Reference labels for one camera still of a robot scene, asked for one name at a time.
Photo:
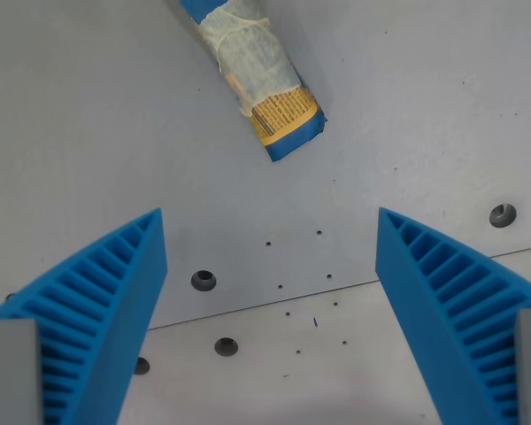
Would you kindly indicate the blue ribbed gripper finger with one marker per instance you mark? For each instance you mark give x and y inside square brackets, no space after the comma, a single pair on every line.
[115,283]
[407,274]

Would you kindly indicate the blue bag with masking tape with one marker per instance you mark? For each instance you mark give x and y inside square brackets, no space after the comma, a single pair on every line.
[265,66]

